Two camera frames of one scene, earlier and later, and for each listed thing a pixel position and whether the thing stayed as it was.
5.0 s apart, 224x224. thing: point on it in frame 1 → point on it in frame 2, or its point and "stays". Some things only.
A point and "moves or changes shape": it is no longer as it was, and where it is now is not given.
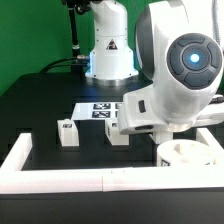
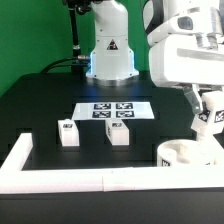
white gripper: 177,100 → 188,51
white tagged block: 161,136 moves or changes shape
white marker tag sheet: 97,111 stays
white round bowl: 185,153 stays
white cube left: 68,132 stays
